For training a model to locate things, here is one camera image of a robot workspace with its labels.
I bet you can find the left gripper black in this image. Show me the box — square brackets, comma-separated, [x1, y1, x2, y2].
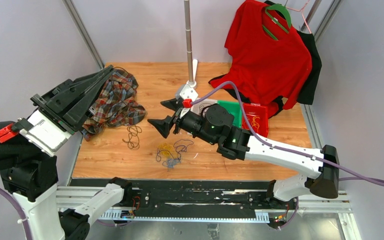
[27, 61, 117, 130]

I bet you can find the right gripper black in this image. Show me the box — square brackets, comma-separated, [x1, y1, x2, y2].
[147, 99, 217, 146]

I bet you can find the coloured cable bundle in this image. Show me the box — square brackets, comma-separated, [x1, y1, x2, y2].
[155, 139, 196, 171]

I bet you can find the purple grey thin cable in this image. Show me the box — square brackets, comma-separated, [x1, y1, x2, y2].
[122, 124, 143, 150]

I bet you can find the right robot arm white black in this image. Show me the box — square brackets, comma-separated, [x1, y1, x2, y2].
[148, 98, 339, 209]

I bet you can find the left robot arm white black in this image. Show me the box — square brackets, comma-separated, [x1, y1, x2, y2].
[0, 66, 133, 240]

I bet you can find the white plastic bin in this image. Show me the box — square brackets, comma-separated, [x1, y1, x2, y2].
[189, 98, 218, 116]

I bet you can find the metal pole with white base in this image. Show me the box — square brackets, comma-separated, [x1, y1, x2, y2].
[183, 0, 198, 89]

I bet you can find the plaid flannel shirt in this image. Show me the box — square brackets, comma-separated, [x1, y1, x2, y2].
[81, 67, 147, 141]

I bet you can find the green plastic bin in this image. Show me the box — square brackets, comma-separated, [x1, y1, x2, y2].
[217, 100, 243, 128]

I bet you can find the red plastic bin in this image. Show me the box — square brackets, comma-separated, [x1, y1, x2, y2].
[241, 103, 269, 138]

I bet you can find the red t-shirt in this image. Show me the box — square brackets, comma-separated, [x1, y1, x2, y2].
[209, 0, 313, 118]

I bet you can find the black t-shirt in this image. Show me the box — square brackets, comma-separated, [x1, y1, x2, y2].
[264, 0, 323, 106]

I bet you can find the green clothes hanger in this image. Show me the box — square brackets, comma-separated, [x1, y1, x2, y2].
[261, 3, 292, 41]

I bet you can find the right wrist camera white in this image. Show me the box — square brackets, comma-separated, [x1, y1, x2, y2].
[174, 84, 199, 118]

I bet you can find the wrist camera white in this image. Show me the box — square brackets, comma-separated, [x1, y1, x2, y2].
[19, 110, 72, 157]
[174, 84, 199, 118]

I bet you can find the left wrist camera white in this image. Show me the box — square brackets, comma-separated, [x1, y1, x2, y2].
[19, 110, 72, 157]

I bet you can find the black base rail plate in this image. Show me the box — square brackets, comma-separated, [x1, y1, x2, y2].
[69, 178, 299, 221]

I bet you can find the aluminium frame post left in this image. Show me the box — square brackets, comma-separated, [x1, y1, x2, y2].
[62, 0, 105, 69]

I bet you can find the aluminium frame post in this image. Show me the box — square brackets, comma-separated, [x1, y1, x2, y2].
[314, 0, 343, 42]
[62, 0, 105, 69]

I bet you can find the pink wire hanger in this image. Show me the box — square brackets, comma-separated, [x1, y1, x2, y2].
[283, 0, 313, 34]

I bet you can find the aluminium frame post right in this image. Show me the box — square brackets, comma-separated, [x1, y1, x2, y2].
[314, 0, 343, 42]

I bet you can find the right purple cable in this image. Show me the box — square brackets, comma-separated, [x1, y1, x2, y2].
[182, 81, 384, 230]

